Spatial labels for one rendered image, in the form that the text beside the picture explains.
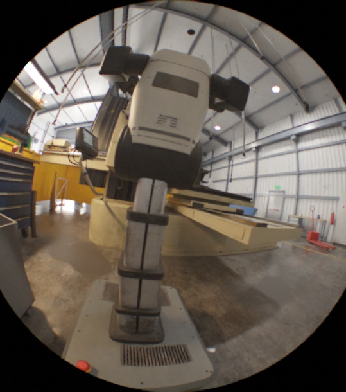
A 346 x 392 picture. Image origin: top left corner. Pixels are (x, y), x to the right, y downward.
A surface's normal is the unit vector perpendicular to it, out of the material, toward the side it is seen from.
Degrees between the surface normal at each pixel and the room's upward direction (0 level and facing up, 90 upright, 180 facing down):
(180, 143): 90
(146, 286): 90
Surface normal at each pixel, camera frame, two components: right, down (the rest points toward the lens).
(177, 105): 0.22, 0.03
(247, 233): -0.95, -0.16
